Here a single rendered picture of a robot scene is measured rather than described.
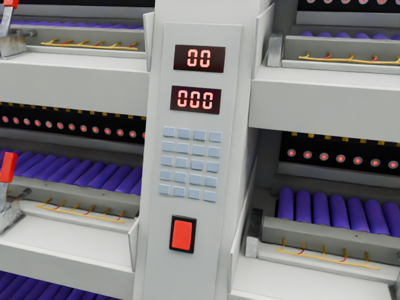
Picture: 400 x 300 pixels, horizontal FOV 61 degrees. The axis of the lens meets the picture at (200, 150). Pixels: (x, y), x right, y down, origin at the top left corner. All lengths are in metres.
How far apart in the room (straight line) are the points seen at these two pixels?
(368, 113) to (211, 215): 0.16
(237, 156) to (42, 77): 0.22
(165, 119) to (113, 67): 0.08
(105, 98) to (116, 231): 0.15
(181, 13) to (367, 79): 0.17
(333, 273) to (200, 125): 0.20
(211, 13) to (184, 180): 0.15
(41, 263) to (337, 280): 0.31
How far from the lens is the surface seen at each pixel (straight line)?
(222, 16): 0.32
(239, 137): 0.30
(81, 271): 0.40
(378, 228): 0.42
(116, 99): 0.35
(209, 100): 0.30
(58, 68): 0.37
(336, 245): 0.39
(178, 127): 0.31
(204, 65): 0.30
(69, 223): 0.44
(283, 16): 0.52
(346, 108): 0.31
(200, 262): 0.33
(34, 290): 0.61
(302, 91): 0.30
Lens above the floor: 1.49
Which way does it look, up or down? 7 degrees down
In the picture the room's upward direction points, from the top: 5 degrees clockwise
